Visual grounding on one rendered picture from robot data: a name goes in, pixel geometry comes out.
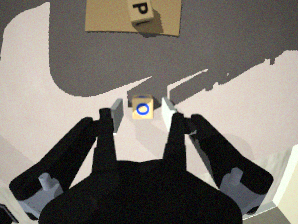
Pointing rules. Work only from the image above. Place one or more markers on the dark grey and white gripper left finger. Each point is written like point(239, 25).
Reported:
point(55, 172)

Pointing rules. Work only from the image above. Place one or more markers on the tan mat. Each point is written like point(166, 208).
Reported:
point(113, 16)

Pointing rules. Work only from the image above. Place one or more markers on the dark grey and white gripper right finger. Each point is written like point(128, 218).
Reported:
point(235, 175)

